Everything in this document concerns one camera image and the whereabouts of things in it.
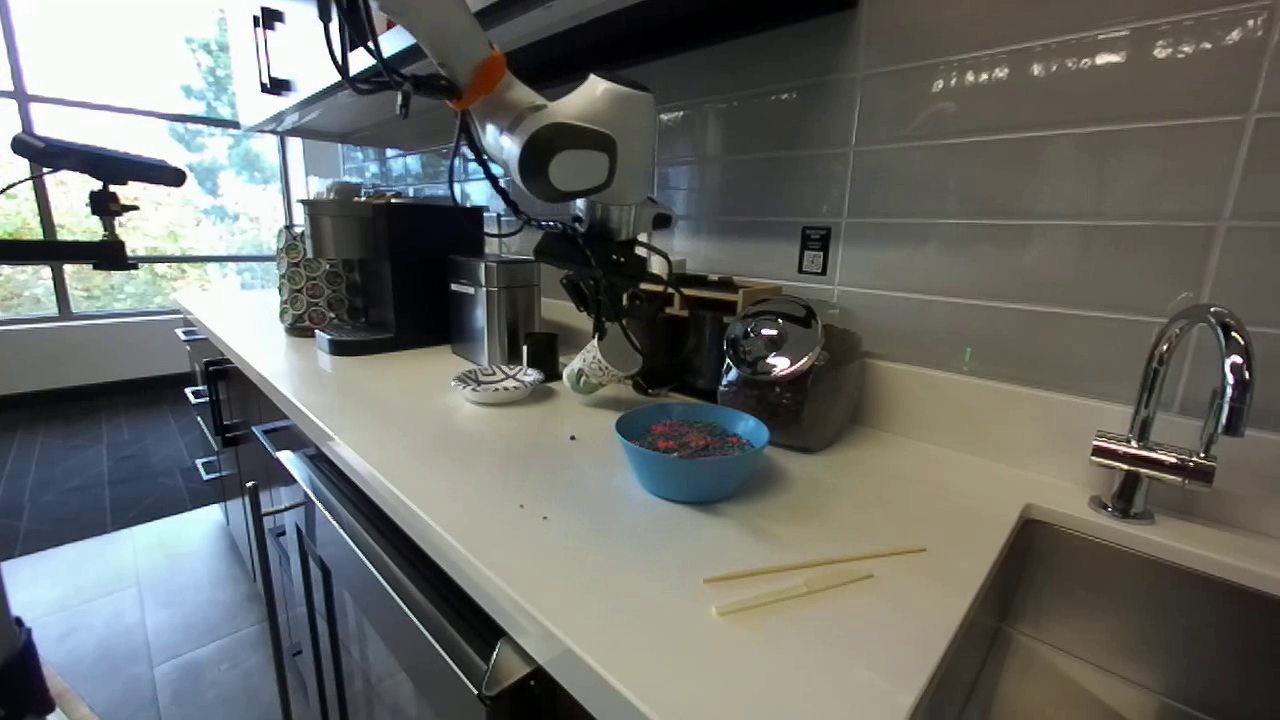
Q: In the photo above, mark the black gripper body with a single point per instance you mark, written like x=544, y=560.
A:
x=597, y=266

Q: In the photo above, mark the white paper cup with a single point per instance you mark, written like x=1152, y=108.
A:
x=600, y=361

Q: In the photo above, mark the robot arm silver white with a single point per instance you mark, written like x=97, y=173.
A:
x=590, y=148

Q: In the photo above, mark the stainless steel bread box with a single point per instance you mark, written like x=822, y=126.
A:
x=492, y=311

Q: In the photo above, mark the blue patterned paper plate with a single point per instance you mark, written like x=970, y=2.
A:
x=496, y=387

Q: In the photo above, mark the blue bowl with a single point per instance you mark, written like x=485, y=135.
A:
x=694, y=454

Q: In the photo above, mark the black coffee machine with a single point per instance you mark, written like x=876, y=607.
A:
x=397, y=271

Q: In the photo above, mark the dark glass jar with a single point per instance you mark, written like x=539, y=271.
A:
x=795, y=368

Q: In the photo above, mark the patterned canister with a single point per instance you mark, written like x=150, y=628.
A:
x=292, y=281

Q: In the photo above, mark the wooden chopstick lower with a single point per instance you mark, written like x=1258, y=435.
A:
x=795, y=594

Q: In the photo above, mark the wooden chopstick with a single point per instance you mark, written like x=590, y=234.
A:
x=822, y=560
x=795, y=594

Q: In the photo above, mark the wooden chopstick upper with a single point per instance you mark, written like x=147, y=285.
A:
x=822, y=560

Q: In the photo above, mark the kitchen sink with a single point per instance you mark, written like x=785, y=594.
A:
x=1087, y=628

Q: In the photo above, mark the small black wall switch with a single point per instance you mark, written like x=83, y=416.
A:
x=813, y=248

